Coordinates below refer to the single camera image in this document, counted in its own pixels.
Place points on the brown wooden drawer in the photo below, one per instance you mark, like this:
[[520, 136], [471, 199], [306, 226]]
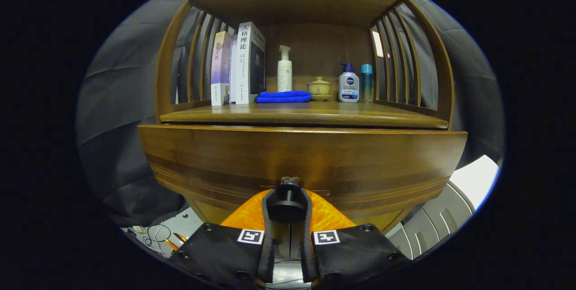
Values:
[[225, 159]]

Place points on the white blue-capped lotion bottle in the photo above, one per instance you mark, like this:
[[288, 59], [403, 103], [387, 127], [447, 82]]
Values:
[[348, 85]]

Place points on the grey ribbed mat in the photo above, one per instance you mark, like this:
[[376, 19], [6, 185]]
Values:
[[432, 227]]

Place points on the white sheet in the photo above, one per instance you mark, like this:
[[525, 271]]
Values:
[[477, 179]]

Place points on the brown wooden countertop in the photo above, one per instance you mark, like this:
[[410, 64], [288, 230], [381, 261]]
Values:
[[315, 114]]

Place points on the blue folded cloth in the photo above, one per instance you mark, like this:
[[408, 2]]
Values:
[[283, 97]]

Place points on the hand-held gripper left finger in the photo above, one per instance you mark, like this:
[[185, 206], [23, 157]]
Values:
[[216, 254]]

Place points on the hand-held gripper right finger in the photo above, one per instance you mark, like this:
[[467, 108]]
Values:
[[355, 254]]

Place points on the white pump bottle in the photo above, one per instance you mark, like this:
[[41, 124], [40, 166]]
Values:
[[284, 74]]

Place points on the teal bottle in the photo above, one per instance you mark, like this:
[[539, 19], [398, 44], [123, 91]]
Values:
[[366, 85]]

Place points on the thick white book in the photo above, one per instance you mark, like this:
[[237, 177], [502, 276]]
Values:
[[247, 65]]

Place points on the yellow lidded teacup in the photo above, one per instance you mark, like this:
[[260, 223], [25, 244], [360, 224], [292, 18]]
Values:
[[319, 88]]

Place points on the purple book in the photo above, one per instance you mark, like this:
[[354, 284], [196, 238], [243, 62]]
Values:
[[220, 69]]

